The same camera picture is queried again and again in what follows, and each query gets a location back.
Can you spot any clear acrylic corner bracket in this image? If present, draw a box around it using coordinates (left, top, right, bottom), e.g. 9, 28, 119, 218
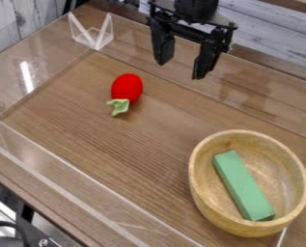
67, 13, 114, 51

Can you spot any green rectangular block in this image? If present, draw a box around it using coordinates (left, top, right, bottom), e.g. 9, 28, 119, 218
212, 151, 276, 222

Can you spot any black cable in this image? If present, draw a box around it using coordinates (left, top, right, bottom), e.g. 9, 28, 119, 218
0, 221, 29, 247

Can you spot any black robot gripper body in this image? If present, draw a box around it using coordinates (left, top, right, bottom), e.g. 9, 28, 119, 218
147, 0, 238, 53

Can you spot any red plush strawberry toy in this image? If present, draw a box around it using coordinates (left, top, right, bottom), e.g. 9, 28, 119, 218
106, 73, 143, 117

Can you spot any wooden bowl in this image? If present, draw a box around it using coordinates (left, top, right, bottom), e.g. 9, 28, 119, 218
188, 129, 306, 237

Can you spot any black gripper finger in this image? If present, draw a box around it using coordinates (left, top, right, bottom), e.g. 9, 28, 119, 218
150, 19, 174, 66
192, 39, 220, 79

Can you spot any clear acrylic tray wall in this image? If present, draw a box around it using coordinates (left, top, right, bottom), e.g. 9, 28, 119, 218
0, 14, 306, 247

